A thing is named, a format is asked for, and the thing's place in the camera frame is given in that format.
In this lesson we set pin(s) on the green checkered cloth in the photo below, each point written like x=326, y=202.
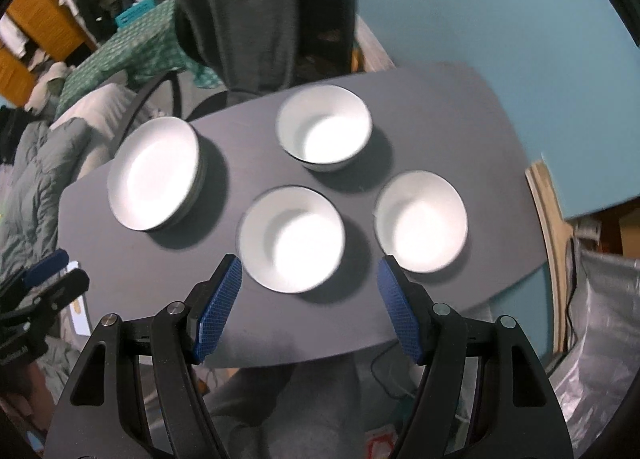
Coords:
x=144, y=49

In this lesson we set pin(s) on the silver foil bag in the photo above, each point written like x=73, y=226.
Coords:
x=593, y=378

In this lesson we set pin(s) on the dark grey fleece garment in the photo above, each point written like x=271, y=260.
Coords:
x=250, y=44

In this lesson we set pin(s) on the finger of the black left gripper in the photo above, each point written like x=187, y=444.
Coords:
x=60, y=288
x=46, y=268

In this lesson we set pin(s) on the large white plate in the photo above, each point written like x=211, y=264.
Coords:
x=169, y=173

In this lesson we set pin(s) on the grey pillow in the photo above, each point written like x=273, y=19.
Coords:
x=103, y=110

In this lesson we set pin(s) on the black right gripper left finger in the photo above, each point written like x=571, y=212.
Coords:
x=183, y=334

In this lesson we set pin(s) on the wooden board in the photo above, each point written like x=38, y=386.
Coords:
x=557, y=234

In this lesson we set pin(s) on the white plate with black rim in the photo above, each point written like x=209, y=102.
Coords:
x=120, y=179

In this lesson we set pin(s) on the person's left hand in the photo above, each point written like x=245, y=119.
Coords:
x=24, y=386

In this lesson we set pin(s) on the white ribbed small bowl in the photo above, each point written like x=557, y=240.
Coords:
x=291, y=239
x=421, y=220
x=324, y=127

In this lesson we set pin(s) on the light blue smartphone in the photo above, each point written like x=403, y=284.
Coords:
x=79, y=316

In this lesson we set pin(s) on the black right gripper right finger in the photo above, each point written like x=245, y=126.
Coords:
x=433, y=335

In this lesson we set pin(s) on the black mesh office chair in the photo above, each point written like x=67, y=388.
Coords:
x=326, y=38

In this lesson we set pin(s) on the grey puffer jacket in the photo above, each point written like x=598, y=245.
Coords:
x=44, y=165

